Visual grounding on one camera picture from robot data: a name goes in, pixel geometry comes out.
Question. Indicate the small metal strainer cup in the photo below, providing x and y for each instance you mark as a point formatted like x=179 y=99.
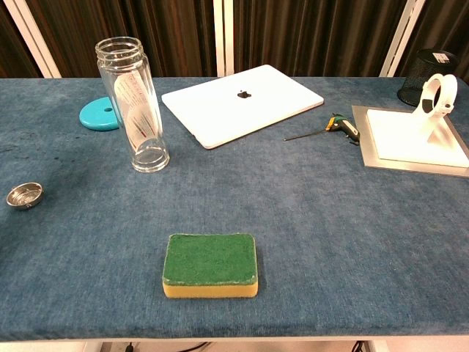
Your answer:
x=25 y=200

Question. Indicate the clear glass jar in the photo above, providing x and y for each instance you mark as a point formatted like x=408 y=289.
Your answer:
x=136 y=110

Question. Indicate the white closed laptop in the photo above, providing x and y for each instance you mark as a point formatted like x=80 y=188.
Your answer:
x=238 y=113

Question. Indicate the green yellow sponge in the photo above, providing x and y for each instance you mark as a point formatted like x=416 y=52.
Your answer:
x=209 y=260

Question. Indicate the blue table cloth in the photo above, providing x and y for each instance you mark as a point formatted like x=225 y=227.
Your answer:
x=311 y=227

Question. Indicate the white square tray stand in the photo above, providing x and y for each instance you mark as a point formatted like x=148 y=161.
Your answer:
x=361 y=146

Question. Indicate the dark pleated curtain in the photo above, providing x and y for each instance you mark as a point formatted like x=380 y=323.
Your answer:
x=293 y=36

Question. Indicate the teal round lid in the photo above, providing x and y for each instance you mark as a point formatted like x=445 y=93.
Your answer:
x=94 y=117

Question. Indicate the black mesh pen holder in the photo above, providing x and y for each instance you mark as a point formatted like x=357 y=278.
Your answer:
x=413 y=80

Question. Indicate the white frame post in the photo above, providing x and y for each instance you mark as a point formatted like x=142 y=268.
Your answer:
x=33 y=40
x=223 y=36
x=401 y=40

